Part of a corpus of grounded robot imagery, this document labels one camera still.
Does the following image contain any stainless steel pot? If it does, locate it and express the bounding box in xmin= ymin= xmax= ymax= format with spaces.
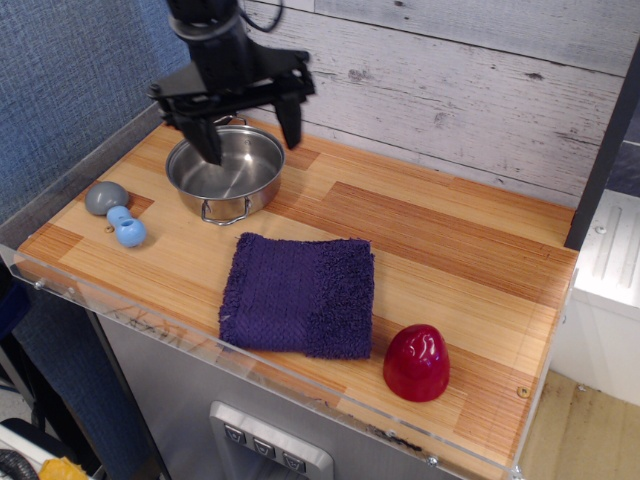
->
xmin=166 ymin=123 xmax=286 ymax=226

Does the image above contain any blue and grey toy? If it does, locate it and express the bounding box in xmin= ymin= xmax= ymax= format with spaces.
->
xmin=85 ymin=181 xmax=147 ymax=248

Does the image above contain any yellow object at corner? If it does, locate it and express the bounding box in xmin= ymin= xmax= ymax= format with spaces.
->
xmin=38 ymin=457 xmax=89 ymax=480

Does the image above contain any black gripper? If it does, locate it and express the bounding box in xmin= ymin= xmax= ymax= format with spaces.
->
xmin=148 ymin=33 xmax=315 ymax=165

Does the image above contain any purple terry cloth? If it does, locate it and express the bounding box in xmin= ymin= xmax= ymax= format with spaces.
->
xmin=219 ymin=233 xmax=374 ymax=360

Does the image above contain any clear acrylic table edge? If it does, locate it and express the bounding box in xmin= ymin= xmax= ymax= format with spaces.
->
xmin=2 ymin=239 xmax=576 ymax=479

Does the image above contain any black right corner post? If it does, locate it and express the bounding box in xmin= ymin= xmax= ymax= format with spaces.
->
xmin=564 ymin=45 xmax=639 ymax=251

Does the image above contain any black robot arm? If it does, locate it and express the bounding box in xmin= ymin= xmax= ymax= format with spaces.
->
xmin=148 ymin=1 xmax=315 ymax=165

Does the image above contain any white ribbed appliance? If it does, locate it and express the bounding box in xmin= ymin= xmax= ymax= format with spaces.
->
xmin=550 ymin=190 xmax=639 ymax=405

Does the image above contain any silver button control panel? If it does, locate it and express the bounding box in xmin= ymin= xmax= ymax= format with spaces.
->
xmin=209 ymin=401 xmax=334 ymax=479

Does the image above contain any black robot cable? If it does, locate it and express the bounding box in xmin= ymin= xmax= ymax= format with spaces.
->
xmin=239 ymin=0 xmax=286 ymax=34

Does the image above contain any red plastic dome toy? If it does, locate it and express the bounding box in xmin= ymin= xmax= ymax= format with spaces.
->
xmin=383 ymin=324 xmax=450 ymax=402

